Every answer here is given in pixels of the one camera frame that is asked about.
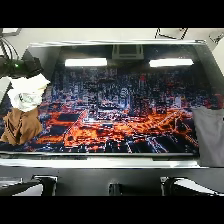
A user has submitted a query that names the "white garment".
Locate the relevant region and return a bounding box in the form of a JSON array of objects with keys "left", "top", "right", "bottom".
[{"left": 6, "top": 73, "right": 51, "bottom": 113}]

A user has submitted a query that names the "brown garment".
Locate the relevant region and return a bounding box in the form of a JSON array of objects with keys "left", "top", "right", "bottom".
[{"left": 0, "top": 107, "right": 44, "bottom": 146}]

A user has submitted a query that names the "grey garment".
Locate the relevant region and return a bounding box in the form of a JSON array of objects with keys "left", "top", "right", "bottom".
[{"left": 191, "top": 106, "right": 224, "bottom": 168}]

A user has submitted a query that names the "silver frame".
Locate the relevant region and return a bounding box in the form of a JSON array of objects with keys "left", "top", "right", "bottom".
[{"left": 0, "top": 151, "right": 202, "bottom": 197}]

